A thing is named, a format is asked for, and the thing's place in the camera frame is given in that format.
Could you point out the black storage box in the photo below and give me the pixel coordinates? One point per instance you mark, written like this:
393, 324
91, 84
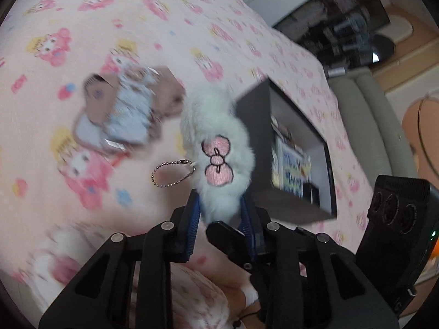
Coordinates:
295, 150

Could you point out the grey sofa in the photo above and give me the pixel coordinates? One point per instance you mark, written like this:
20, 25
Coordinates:
370, 123

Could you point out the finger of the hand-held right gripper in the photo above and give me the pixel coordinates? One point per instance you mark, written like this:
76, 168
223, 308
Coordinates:
228, 243

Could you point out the colourful printed card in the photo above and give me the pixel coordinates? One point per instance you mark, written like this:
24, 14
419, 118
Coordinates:
291, 168

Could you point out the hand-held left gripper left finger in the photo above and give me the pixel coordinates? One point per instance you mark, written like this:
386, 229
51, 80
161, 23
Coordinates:
192, 224

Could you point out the pink cartoon printed blanket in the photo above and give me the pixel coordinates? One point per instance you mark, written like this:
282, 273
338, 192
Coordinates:
103, 41

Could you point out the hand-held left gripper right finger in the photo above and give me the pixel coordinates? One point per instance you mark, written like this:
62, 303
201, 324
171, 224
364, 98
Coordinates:
246, 224

